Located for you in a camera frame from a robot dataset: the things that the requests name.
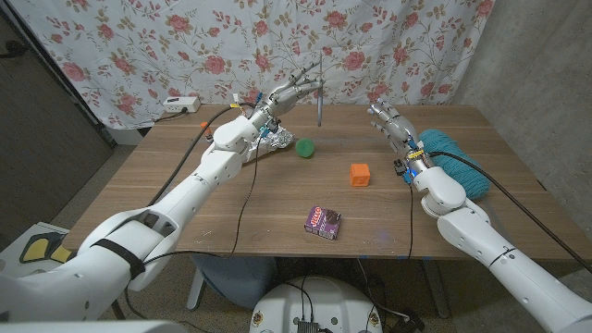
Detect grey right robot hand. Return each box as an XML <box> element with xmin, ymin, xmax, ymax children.
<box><xmin>368</xmin><ymin>98</ymin><xmax>429</xmax><ymax>179</ymax></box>

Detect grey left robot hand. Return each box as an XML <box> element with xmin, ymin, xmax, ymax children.
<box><xmin>252</xmin><ymin>64</ymin><xmax>325</xmax><ymax>131</ymax></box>

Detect aluminum foil sheet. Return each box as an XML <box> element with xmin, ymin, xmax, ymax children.
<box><xmin>247</xmin><ymin>127</ymin><xmax>295</xmax><ymax>161</ymax></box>

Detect green ball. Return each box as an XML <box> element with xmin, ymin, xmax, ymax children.
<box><xmin>295</xmin><ymin>138</ymin><xmax>316</xmax><ymax>159</ymax></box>

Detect orange block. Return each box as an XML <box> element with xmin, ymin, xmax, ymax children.
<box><xmin>349</xmin><ymin>163</ymin><xmax>372</xmax><ymax>188</ymax></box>

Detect purple pudding mix box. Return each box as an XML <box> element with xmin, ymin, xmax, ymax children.
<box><xmin>303</xmin><ymin>205</ymin><xmax>343</xmax><ymax>241</ymax></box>

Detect teal yarn skein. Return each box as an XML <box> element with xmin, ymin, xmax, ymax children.
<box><xmin>418</xmin><ymin>129</ymin><xmax>491</xmax><ymax>201</ymax></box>

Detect floral print curtain backdrop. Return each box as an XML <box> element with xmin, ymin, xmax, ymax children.
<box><xmin>8</xmin><ymin>0</ymin><xmax>496</xmax><ymax>130</ymax></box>

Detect white power strip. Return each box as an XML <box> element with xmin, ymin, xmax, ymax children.
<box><xmin>162</xmin><ymin>95</ymin><xmax>202</xmax><ymax>115</ymax></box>

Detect grey table leg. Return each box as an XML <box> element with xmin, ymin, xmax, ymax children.
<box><xmin>419</xmin><ymin>258</ymin><xmax>450</xmax><ymax>320</ymax></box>

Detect blue grey chair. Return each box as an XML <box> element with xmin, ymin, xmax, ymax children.
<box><xmin>187</xmin><ymin>254</ymin><xmax>278</xmax><ymax>310</ymax></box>

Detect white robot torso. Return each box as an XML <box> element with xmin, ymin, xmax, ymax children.
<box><xmin>248</xmin><ymin>276</ymin><xmax>384</xmax><ymax>333</ymax></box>

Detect black power adapter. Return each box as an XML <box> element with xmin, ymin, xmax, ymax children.
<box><xmin>391</xmin><ymin>313</ymin><xmax>426</xmax><ymax>333</ymax></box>

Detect black backdrop stand pole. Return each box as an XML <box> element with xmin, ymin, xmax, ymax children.
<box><xmin>0</xmin><ymin>4</ymin><xmax>117</xmax><ymax>149</ymax></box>

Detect yellow black foot pedal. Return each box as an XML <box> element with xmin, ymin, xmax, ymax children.
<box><xmin>18</xmin><ymin>232</ymin><xmax>75</xmax><ymax>265</ymax></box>

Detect white floor board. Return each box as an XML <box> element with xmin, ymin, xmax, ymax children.
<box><xmin>0</xmin><ymin>221</ymin><xmax>93</xmax><ymax>281</ymax></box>

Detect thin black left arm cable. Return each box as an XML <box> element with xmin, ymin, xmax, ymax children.
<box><xmin>141</xmin><ymin>136</ymin><xmax>267</xmax><ymax>267</ymax></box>

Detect black power strip cord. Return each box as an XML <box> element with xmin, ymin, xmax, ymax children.
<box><xmin>154</xmin><ymin>108</ymin><xmax>189</xmax><ymax>124</ymax></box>

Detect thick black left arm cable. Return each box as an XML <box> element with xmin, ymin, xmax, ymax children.
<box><xmin>146</xmin><ymin>102</ymin><xmax>258</xmax><ymax>208</ymax></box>

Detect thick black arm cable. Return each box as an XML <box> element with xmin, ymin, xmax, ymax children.
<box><xmin>146</xmin><ymin>102</ymin><xmax>258</xmax><ymax>208</ymax></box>
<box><xmin>427</xmin><ymin>151</ymin><xmax>592</xmax><ymax>275</ymax></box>

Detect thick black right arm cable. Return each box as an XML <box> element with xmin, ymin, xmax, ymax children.
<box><xmin>427</xmin><ymin>151</ymin><xmax>592</xmax><ymax>275</ymax></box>

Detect black torso cable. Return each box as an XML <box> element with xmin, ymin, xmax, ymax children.
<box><xmin>280</xmin><ymin>276</ymin><xmax>316</xmax><ymax>321</ymax></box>

